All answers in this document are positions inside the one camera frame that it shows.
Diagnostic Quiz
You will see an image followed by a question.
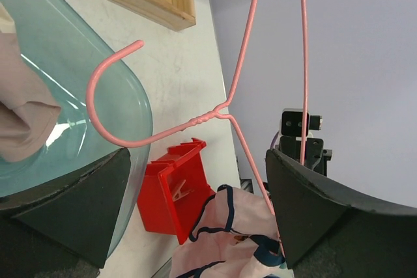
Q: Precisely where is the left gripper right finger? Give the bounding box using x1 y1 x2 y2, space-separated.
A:
266 150 416 278

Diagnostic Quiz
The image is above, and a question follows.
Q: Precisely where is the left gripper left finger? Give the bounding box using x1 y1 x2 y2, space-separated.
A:
1 148 131 277

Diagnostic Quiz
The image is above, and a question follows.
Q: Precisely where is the pink clothespin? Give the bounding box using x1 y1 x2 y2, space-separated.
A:
172 179 193 202

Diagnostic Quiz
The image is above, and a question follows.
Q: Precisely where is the teal plastic basin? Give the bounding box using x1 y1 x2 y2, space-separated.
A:
0 0 154 259

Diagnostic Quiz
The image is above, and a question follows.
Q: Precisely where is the pink wire hanger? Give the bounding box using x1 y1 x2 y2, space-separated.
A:
85 0 309 256

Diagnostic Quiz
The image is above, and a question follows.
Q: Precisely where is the red plastic bin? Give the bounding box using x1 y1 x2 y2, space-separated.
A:
137 138 215 245

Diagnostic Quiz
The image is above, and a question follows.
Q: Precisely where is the pink underwear navy trim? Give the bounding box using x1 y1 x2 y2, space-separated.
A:
169 185 288 277

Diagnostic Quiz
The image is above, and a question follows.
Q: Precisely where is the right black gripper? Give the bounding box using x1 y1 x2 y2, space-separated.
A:
276 136 333 178

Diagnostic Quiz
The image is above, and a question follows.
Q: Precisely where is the beige pink underwear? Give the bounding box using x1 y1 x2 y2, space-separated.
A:
1 6 61 163

